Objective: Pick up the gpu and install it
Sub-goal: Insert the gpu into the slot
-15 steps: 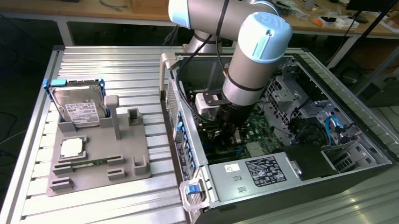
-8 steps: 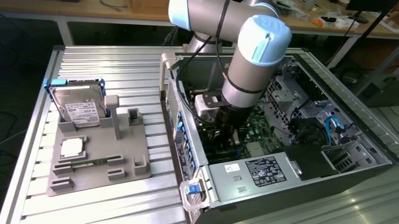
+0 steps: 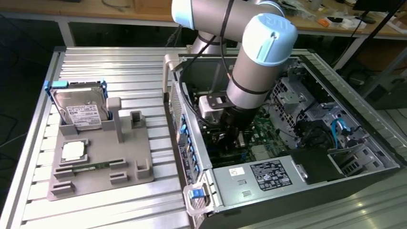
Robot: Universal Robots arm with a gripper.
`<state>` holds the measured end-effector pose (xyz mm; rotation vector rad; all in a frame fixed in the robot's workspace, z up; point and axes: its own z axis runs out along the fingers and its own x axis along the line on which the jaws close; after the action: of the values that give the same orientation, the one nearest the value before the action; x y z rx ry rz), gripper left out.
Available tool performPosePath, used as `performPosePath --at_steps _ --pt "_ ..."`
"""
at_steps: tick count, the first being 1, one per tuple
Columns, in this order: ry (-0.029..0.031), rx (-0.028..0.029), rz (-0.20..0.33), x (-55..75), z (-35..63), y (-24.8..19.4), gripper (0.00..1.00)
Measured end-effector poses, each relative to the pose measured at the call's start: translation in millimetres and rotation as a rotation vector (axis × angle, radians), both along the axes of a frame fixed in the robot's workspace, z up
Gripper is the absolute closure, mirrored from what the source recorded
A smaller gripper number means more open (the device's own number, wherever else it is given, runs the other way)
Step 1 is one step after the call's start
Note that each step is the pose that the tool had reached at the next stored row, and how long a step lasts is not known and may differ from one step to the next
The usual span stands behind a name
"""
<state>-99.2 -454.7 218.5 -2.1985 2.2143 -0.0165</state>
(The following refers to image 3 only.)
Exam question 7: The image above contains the blue disk caddy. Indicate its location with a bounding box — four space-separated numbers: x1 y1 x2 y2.
44 79 110 125

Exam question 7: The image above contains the grey coiled cable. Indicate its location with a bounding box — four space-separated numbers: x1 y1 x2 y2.
101 0 132 12

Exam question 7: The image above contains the silver CPU chip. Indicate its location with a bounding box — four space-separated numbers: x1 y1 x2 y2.
60 142 88 162

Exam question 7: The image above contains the grey parts rack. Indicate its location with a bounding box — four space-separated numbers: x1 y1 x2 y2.
46 96 156 202

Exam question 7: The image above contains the open black PC case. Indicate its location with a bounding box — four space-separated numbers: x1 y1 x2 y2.
161 53 403 229

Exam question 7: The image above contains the green RAM stick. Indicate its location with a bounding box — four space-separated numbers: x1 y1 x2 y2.
70 162 112 171

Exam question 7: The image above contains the orange and white object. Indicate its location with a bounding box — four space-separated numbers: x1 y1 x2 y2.
316 16 347 30

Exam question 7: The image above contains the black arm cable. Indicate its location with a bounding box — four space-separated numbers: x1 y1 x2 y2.
176 0 236 125

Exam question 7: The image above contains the metal disk bay cage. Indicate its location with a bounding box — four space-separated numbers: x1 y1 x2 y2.
271 75 339 149

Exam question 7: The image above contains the wooden workbench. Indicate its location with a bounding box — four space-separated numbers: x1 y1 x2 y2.
0 0 407 38

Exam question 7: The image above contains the black fan shroud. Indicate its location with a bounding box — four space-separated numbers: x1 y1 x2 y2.
289 148 348 186

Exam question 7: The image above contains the silver hard disk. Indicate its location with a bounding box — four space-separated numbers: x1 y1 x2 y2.
52 86 108 131

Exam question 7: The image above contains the green motherboard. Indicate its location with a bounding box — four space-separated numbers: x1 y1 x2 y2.
196 104 299 169

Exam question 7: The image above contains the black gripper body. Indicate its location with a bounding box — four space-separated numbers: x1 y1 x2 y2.
219 106 259 135

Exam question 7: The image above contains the black stand pole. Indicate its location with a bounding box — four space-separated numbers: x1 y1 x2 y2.
364 0 401 42

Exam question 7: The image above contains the black hanging cable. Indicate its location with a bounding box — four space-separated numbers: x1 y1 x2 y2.
164 25 184 47

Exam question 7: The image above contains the blue disk wire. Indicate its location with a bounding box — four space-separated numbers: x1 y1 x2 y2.
329 118 352 149

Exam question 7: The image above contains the grey power supply unit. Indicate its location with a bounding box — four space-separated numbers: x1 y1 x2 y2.
212 155 309 207

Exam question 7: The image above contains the black monitor stand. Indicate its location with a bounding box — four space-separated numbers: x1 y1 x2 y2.
352 0 407 24

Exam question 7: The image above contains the clear plastic packaging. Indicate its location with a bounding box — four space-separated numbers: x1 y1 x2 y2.
279 0 319 21

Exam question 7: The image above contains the silver chipset heatsink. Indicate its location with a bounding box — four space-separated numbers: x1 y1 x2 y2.
251 145 271 160

